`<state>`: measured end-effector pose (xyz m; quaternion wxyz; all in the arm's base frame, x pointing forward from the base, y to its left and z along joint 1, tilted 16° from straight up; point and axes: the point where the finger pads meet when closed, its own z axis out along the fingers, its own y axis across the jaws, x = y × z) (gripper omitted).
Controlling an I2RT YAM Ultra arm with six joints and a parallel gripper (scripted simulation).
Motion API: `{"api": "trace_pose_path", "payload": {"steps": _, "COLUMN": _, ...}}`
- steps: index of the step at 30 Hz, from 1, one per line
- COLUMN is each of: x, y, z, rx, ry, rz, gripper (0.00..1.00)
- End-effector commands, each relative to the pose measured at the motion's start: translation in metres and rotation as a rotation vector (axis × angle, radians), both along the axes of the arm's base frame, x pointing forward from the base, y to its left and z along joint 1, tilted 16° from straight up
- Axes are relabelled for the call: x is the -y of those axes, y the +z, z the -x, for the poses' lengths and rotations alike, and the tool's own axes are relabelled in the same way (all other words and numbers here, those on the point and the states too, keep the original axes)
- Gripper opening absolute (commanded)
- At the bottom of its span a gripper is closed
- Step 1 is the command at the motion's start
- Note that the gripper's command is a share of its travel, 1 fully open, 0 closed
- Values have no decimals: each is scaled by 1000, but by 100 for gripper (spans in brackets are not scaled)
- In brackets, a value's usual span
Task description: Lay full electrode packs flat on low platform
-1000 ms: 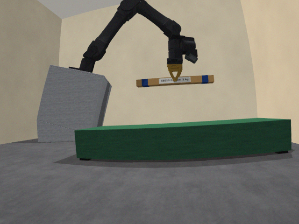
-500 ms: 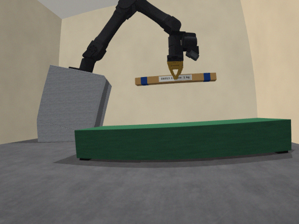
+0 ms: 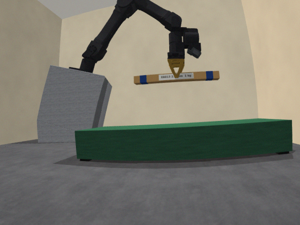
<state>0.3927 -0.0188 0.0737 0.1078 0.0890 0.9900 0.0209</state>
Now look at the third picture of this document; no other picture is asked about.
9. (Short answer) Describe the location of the brown welding electrode pack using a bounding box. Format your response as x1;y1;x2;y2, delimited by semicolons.
134;71;220;85

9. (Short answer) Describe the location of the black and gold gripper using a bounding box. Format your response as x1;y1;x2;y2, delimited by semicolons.
167;42;185;78

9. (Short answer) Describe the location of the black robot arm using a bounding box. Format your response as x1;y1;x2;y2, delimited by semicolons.
69;0;201;73

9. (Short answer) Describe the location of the low green platform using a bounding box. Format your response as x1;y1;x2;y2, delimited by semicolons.
75;118;293;161

